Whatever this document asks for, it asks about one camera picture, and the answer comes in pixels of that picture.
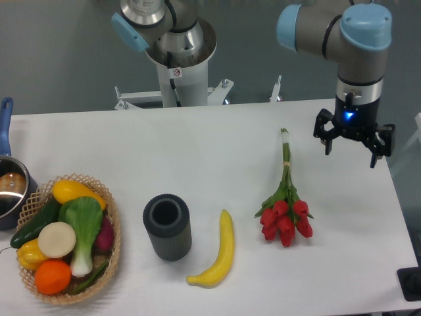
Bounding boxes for dark grey ribbed vase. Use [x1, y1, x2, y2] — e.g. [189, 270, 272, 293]
[143, 194, 192, 261]

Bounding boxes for blue handled saucepan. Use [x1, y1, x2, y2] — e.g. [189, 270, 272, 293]
[1, 97, 37, 230]

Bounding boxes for orange fruit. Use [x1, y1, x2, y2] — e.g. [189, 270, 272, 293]
[35, 259, 72, 295]

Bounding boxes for black device at table edge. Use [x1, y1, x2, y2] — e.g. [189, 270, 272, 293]
[397, 267, 420, 302]

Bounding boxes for red tulip bouquet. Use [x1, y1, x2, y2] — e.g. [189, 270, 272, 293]
[254, 128, 313, 248]

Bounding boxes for yellow bell pepper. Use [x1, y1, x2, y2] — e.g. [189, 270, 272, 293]
[16, 238, 49, 271]

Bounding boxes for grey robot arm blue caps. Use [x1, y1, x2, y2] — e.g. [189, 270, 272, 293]
[111, 1, 395, 163]

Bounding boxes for dark green cucumber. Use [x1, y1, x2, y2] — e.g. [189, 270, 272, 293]
[10, 197, 61, 249]

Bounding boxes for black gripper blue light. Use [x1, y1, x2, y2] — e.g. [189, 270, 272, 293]
[313, 92, 395, 169]

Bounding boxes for cream round radish slice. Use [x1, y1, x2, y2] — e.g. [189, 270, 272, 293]
[37, 222, 76, 259]

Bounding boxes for yellow squash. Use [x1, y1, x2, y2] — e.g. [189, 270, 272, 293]
[52, 180, 107, 211]

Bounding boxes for silver bolt post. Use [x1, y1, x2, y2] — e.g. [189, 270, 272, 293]
[269, 74, 283, 103]

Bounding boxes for yellow banana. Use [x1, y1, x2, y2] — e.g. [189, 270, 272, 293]
[186, 209, 235, 288]

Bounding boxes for woven wicker basket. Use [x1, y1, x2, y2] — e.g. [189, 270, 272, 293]
[17, 174, 121, 305]

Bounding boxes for green bean pod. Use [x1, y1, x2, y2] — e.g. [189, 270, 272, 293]
[70, 261, 109, 295]

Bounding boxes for green bok choy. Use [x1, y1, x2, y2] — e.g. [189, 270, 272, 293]
[59, 197, 103, 278]

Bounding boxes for purple red onion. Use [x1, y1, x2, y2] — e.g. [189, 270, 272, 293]
[94, 217, 114, 251]

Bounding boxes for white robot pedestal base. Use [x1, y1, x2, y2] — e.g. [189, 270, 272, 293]
[111, 13, 234, 107]

